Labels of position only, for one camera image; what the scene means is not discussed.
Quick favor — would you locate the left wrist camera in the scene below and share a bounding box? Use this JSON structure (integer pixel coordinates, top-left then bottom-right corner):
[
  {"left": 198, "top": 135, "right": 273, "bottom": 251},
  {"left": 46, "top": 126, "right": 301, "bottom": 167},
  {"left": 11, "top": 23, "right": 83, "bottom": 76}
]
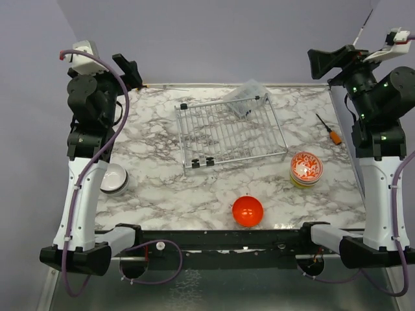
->
[{"left": 62, "top": 40, "right": 108, "bottom": 75}]

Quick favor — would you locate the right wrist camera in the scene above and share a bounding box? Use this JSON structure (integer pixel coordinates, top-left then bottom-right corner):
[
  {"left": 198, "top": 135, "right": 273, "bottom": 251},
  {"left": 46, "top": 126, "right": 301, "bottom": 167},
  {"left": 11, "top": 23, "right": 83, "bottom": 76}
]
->
[{"left": 363, "top": 27, "right": 414, "bottom": 63}]

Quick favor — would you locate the yellow black small clamp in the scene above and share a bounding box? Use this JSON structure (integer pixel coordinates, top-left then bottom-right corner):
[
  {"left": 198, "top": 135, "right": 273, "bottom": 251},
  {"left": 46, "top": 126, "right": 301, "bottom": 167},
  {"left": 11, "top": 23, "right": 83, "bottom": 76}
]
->
[{"left": 136, "top": 85, "right": 149, "bottom": 91}]

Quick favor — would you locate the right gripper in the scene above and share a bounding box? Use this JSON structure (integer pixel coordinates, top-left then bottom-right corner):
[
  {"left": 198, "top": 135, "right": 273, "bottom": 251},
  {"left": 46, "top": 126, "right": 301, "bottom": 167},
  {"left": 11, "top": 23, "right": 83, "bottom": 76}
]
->
[{"left": 309, "top": 43, "right": 391, "bottom": 119}]

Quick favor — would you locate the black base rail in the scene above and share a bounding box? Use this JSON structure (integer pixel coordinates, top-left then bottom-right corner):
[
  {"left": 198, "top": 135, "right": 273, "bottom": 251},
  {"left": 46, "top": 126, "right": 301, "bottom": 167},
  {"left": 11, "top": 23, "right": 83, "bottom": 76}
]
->
[{"left": 115, "top": 229, "right": 320, "bottom": 270}]

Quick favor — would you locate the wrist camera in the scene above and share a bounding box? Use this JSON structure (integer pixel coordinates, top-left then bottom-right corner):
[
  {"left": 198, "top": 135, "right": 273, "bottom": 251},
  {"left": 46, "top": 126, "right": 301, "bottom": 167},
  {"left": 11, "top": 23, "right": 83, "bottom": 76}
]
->
[
  {"left": 363, "top": 27, "right": 414, "bottom": 63},
  {"left": 62, "top": 40, "right": 108, "bottom": 75}
]

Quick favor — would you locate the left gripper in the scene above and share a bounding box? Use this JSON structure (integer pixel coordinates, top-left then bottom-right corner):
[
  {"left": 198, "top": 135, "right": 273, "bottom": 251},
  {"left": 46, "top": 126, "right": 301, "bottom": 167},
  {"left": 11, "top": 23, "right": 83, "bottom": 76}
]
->
[{"left": 67, "top": 53, "right": 140, "bottom": 126}]

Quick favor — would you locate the white orange patterned bowl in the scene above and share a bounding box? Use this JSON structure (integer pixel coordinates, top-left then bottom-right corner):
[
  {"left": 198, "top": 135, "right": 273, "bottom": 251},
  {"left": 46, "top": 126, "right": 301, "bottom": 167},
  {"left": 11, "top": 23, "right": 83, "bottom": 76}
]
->
[{"left": 290, "top": 152, "right": 324, "bottom": 183}]

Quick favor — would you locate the orange plastic bowl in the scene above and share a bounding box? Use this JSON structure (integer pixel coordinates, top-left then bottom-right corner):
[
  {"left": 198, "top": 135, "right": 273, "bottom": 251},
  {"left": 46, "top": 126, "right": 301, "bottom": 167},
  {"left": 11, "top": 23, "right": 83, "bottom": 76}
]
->
[{"left": 232, "top": 196, "right": 264, "bottom": 227}]

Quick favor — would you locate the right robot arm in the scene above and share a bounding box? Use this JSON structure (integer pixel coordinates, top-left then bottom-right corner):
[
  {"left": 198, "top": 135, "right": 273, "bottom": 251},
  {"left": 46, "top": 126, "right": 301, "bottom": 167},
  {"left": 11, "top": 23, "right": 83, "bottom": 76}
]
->
[{"left": 298, "top": 45, "right": 414, "bottom": 269}]

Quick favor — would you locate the yellow white bowl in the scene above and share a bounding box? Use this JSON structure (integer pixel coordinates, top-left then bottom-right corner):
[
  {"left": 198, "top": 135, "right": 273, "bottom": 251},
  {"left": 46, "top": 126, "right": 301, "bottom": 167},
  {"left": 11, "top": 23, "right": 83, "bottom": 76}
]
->
[{"left": 290, "top": 176, "right": 318, "bottom": 189}]

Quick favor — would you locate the orange handled screwdriver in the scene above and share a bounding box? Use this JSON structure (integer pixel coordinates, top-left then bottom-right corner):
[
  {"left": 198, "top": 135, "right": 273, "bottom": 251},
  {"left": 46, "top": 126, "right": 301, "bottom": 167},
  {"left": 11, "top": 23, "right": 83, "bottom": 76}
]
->
[{"left": 316, "top": 114, "right": 342, "bottom": 145}]

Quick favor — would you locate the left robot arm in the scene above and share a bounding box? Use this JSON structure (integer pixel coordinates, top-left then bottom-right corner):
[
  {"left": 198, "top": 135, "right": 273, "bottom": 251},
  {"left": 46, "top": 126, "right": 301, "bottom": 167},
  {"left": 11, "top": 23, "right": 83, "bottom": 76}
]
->
[{"left": 40, "top": 50, "right": 143, "bottom": 276}]

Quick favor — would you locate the silver wire dish rack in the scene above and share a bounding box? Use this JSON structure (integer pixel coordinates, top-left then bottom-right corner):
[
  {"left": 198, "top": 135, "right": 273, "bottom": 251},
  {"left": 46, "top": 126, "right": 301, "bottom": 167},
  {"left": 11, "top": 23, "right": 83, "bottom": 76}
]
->
[{"left": 174, "top": 93, "right": 289, "bottom": 173}]

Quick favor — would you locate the clear plastic container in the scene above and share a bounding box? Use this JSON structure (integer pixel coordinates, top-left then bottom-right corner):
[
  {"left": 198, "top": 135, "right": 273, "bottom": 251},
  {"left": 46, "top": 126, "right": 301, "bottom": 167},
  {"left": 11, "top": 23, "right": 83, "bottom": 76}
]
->
[{"left": 223, "top": 79, "right": 268, "bottom": 119}]

